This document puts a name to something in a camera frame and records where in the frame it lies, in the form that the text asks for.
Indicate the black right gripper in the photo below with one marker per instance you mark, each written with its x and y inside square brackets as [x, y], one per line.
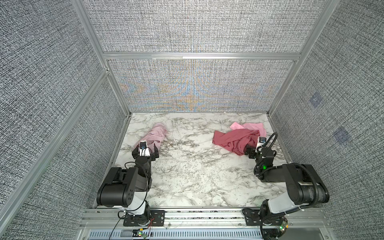
[252, 150]

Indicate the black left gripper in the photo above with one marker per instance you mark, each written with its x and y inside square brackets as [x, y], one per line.
[154, 155]

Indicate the pale mauve cloth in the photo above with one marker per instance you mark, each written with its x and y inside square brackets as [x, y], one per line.
[155, 136]

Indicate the dark magenta cloth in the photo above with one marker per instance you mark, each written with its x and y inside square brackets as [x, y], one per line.
[236, 141]

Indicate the bright pink cloth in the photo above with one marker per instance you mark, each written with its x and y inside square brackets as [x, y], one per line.
[250, 126]

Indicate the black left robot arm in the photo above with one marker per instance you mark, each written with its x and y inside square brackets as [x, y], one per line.
[127, 189]

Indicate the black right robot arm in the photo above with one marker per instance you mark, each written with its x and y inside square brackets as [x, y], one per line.
[305, 189]

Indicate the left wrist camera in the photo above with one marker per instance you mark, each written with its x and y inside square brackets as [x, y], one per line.
[144, 150]

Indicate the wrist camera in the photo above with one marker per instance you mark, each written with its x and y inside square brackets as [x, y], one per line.
[144, 150]
[261, 142]

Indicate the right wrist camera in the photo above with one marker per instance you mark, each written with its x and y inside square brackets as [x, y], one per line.
[261, 142]

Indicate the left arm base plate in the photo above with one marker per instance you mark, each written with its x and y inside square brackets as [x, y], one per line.
[155, 218]

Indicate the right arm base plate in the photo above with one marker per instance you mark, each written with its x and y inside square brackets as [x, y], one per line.
[254, 217]

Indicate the aluminium front rail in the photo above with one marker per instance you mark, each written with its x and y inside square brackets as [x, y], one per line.
[200, 224]

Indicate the aluminium enclosure frame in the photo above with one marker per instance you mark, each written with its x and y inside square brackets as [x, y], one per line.
[13, 204]

